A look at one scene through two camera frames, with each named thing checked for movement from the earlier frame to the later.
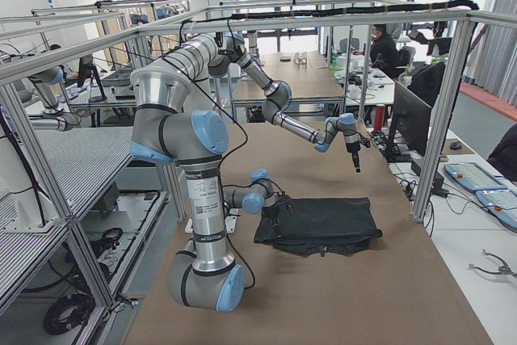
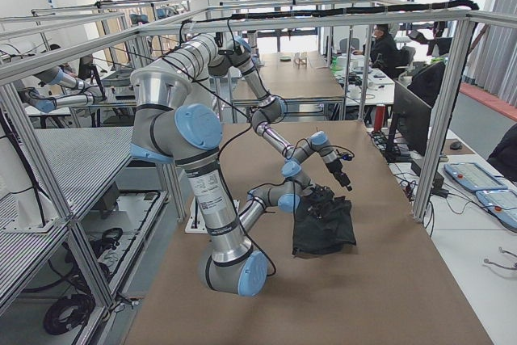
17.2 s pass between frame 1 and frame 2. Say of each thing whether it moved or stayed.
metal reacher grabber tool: moved
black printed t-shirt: moved
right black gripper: moved
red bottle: stayed
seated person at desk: stayed
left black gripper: moved
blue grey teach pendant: stayed
